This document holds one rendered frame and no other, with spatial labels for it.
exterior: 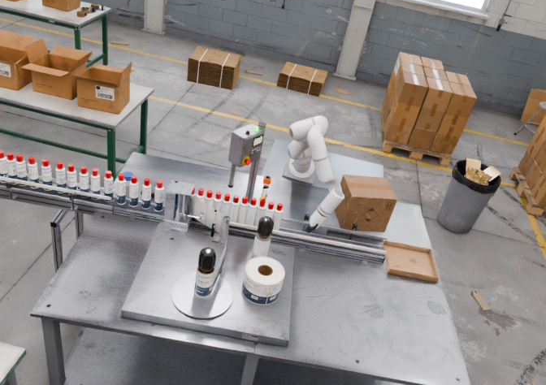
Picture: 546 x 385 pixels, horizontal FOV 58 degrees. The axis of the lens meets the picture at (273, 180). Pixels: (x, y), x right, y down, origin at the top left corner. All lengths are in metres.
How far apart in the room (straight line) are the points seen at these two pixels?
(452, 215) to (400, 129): 1.44
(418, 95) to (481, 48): 2.50
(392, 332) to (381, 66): 5.90
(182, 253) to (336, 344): 0.95
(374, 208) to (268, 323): 1.09
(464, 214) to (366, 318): 2.50
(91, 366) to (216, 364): 0.70
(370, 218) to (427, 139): 3.04
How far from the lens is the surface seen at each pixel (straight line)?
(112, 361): 3.13
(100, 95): 4.24
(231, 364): 3.13
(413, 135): 6.07
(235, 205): 2.87
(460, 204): 4.98
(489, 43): 8.18
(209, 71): 6.80
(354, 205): 3.09
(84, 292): 2.64
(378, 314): 2.78
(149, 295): 2.54
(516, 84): 8.49
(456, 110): 6.01
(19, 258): 4.09
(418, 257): 3.24
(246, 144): 2.68
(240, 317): 2.49
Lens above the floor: 2.76
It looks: 33 degrees down
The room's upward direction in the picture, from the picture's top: 12 degrees clockwise
